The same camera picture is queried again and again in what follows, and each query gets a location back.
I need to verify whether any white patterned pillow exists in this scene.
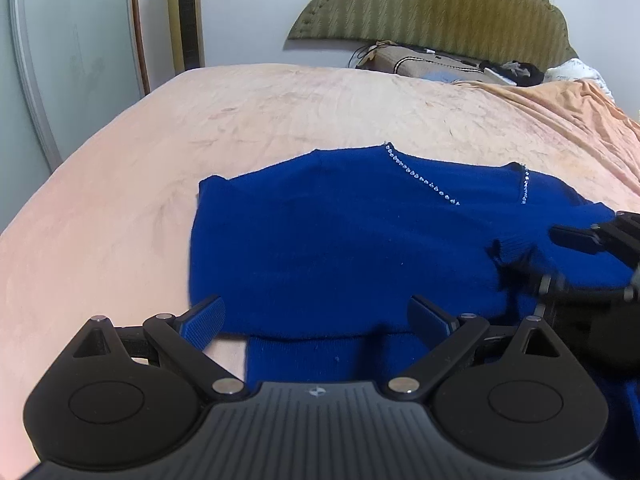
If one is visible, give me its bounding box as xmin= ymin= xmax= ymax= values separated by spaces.
xmin=544 ymin=57 xmax=615 ymax=97

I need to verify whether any gold tower fan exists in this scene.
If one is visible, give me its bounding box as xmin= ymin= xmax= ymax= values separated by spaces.
xmin=166 ymin=0 xmax=205 ymax=77

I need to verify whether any brown wooden door trim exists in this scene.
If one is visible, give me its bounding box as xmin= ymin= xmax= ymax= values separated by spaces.
xmin=130 ymin=0 xmax=152 ymax=97

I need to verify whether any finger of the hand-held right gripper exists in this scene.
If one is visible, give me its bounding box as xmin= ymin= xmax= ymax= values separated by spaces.
xmin=500 ymin=255 xmax=568 ymax=307
xmin=549 ymin=224 xmax=608 ymax=257

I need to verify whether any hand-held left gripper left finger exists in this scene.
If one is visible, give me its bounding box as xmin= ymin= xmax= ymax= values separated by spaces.
xmin=72 ymin=295 xmax=249 ymax=404

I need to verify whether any black cloth item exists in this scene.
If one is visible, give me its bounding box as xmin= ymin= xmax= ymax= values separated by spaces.
xmin=479 ymin=60 xmax=546 ymax=87

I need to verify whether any olive green padded headboard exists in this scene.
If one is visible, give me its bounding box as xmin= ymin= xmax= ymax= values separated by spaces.
xmin=286 ymin=0 xmax=579 ymax=68

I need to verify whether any peach bed blanket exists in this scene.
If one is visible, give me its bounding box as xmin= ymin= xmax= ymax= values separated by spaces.
xmin=0 ymin=62 xmax=640 ymax=480

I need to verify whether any frosted glass wardrobe door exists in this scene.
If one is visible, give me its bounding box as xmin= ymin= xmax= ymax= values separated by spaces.
xmin=0 ymin=0 xmax=147 ymax=173

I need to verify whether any blue knit sweater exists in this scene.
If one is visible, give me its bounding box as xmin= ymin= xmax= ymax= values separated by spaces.
xmin=190 ymin=142 xmax=640 ymax=431

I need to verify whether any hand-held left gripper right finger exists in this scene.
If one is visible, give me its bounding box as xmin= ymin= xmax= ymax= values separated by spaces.
xmin=387 ymin=295 xmax=568 ymax=404

